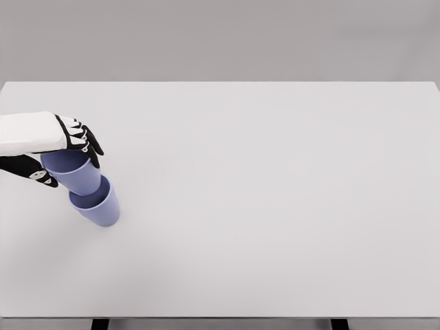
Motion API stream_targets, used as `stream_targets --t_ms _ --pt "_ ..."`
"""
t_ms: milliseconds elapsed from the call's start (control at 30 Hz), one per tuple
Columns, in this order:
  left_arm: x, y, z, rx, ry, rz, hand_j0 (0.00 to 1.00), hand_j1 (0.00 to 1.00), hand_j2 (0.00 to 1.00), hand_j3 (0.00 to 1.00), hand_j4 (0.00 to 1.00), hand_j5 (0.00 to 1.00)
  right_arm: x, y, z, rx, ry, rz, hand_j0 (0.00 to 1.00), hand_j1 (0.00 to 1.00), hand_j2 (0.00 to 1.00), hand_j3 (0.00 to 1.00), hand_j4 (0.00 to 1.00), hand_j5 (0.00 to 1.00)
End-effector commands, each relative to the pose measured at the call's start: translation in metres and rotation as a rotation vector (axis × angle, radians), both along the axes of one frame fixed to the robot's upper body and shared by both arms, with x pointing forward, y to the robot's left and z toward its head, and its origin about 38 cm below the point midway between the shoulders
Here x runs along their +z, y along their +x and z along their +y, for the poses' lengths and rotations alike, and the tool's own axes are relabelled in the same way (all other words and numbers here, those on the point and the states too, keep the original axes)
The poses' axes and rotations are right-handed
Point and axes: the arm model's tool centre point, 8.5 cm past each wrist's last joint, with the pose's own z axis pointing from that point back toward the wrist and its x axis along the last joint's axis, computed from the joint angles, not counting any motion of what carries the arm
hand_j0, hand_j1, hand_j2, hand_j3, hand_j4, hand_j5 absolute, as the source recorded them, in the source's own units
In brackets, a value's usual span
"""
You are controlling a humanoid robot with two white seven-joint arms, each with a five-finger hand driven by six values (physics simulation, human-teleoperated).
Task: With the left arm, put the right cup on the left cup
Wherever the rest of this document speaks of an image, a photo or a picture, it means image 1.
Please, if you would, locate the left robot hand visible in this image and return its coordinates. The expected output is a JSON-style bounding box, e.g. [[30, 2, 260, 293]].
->
[[0, 111, 105, 189]]

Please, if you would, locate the lavender blue cup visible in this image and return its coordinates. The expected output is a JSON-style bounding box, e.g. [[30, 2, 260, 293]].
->
[[40, 150, 102, 197], [68, 175, 121, 228]]

